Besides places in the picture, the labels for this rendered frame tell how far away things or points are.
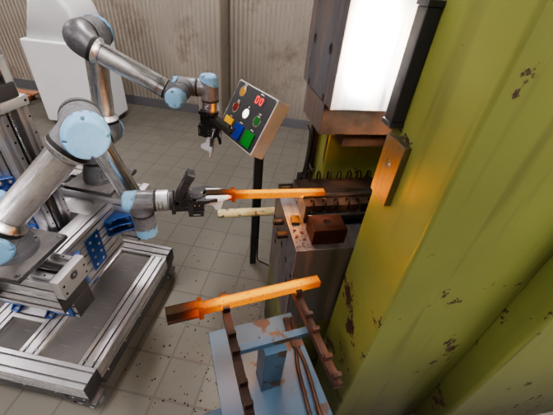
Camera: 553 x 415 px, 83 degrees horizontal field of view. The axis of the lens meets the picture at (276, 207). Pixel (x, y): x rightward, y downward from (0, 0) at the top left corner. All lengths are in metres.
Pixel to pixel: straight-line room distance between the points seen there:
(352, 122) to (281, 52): 3.12
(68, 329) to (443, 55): 1.82
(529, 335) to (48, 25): 4.20
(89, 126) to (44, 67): 3.32
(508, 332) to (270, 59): 3.57
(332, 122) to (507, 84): 0.49
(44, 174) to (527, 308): 1.43
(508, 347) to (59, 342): 1.81
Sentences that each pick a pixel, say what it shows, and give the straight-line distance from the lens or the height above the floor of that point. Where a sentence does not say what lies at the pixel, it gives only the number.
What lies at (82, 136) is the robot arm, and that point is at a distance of 0.97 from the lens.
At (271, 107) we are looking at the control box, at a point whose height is 1.16.
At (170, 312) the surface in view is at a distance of 0.88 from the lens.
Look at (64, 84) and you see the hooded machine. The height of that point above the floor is 0.50.
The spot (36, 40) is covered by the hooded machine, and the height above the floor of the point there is 0.90.
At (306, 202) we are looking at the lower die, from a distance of 1.15.
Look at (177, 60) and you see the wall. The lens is 4.50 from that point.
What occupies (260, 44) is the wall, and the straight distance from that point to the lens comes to 4.11.
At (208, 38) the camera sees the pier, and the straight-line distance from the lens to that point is 3.99.
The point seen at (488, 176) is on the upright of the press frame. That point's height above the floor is 1.37.
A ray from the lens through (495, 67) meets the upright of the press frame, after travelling 0.67.
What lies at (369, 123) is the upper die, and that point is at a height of 1.31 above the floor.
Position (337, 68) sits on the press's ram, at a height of 1.47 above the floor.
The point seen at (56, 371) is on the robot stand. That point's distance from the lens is 1.77.
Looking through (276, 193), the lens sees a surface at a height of 1.01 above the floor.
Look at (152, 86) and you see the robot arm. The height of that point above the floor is 1.27.
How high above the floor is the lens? 1.67
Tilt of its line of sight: 37 degrees down
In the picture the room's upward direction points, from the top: 6 degrees clockwise
